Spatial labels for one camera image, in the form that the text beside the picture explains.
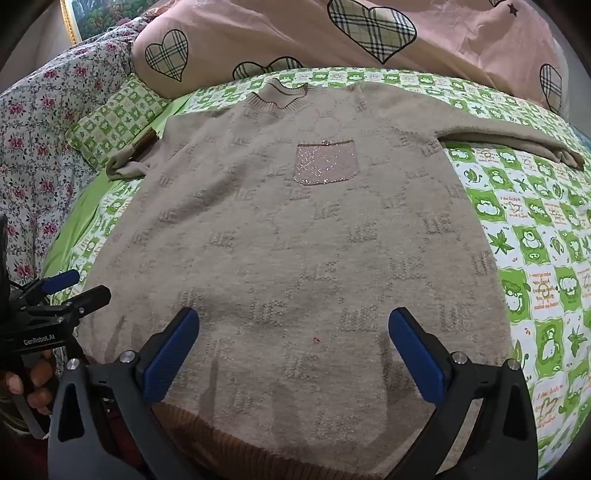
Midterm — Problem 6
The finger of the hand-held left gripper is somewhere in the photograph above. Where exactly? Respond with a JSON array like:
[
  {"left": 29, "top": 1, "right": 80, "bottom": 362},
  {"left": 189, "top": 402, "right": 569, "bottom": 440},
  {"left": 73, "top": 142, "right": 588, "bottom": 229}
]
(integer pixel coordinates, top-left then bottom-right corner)
[
  {"left": 28, "top": 285, "right": 112, "bottom": 320},
  {"left": 28, "top": 270, "right": 81, "bottom": 296}
]

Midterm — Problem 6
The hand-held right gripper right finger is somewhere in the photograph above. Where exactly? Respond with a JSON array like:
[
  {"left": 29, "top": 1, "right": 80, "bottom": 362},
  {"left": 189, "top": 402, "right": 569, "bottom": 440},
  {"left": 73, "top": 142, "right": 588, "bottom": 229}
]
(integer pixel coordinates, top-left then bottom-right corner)
[{"left": 388, "top": 307, "right": 539, "bottom": 480}]

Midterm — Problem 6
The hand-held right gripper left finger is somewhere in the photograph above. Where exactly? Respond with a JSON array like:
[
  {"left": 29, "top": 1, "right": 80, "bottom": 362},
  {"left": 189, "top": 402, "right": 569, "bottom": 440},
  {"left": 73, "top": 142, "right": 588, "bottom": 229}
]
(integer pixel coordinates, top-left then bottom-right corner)
[{"left": 46, "top": 307, "right": 204, "bottom": 480}]

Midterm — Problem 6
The beige knit sweater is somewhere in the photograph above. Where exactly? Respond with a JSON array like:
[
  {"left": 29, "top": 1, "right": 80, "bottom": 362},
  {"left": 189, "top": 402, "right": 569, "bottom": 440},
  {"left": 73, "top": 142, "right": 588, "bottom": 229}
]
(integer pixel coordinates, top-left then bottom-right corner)
[{"left": 78, "top": 78, "right": 587, "bottom": 476}]

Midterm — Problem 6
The person's left hand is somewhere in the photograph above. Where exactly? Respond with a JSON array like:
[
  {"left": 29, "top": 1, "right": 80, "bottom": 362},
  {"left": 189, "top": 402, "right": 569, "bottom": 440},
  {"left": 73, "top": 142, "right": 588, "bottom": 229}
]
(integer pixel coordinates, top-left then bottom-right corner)
[{"left": 0, "top": 348, "right": 59, "bottom": 416}]

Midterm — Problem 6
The green checked bedsheet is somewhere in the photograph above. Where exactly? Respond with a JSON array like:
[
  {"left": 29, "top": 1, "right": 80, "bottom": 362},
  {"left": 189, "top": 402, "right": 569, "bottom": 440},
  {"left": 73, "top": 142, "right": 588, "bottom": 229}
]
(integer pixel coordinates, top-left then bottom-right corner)
[{"left": 41, "top": 67, "right": 591, "bottom": 476}]

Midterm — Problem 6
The floral blanket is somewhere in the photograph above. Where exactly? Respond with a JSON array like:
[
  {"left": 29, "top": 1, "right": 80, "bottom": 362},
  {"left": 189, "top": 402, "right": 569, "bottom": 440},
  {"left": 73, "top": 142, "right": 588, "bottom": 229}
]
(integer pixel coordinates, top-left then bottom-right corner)
[{"left": 0, "top": 11, "right": 153, "bottom": 282}]

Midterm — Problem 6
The green checked pillow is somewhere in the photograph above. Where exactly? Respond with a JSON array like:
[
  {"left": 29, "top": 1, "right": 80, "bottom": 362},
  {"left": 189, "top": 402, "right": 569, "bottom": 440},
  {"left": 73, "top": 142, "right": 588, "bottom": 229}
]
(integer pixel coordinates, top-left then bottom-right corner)
[{"left": 67, "top": 74, "right": 169, "bottom": 169}]

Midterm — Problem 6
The gold framed landscape picture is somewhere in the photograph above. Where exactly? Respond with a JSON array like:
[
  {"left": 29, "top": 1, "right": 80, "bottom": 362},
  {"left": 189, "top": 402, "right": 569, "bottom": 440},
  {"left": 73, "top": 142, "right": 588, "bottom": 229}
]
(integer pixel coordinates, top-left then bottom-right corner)
[{"left": 60, "top": 0, "right": 162, "bottom": 47}]

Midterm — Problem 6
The pink heart print quilt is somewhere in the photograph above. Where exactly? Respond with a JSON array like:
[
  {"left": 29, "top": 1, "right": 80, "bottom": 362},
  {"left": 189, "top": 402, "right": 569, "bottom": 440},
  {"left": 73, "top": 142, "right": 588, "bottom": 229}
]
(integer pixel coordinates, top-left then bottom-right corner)
[{"left": 131, "top": 0, "right": 566, "bottom": 116}]

